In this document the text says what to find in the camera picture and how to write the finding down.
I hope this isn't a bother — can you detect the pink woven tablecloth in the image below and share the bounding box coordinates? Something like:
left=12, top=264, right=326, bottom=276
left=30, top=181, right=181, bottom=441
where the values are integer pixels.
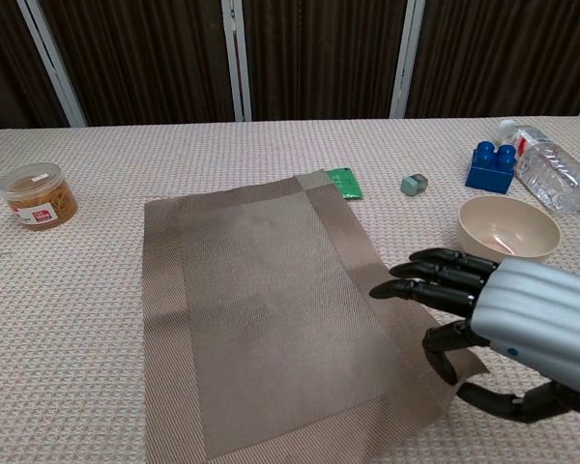
left=0, top=114, right=580, bottom=464

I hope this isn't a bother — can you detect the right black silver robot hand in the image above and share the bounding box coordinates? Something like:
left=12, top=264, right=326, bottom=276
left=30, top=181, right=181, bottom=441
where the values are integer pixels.
left=368, top=247, right=580, bottom=424

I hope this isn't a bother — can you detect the brown woven placemat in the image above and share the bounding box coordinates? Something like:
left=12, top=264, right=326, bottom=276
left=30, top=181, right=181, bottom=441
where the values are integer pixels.
left=142, top=169, right=489, bottom=459

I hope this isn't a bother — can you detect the green foil sachet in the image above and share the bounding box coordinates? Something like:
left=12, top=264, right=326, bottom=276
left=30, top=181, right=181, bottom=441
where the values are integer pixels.
left=324, top=167, right=364, bottom=200

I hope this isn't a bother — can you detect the clear jar of rubber bands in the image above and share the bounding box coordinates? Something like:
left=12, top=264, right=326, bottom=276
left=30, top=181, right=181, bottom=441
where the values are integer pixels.
left=0, top=162, right=79, bottom=232

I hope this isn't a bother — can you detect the blue toy building brick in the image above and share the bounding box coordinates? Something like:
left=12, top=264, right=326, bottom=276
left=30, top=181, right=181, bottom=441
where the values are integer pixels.
left=465, top=140, right=518, bottom=195

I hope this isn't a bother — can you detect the dark partition screen panel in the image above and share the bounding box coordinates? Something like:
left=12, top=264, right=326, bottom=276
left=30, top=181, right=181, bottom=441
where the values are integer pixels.
left=0, top=0, right=69, bottom=134
left=38, top=0, right=236, bottom=128
left=241, top=0, right=410, bottom=122
left=405, top=0, right=580, bottom=119

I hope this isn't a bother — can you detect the clear plastic water bottle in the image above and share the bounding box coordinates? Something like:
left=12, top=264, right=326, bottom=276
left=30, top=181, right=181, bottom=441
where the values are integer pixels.
left=497, top=118, right=580, bottom=214

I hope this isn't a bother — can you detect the light brown bowl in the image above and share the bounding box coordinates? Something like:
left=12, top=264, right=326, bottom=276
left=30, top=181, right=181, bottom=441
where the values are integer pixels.
left=457, top=194, right=562, bottom=265

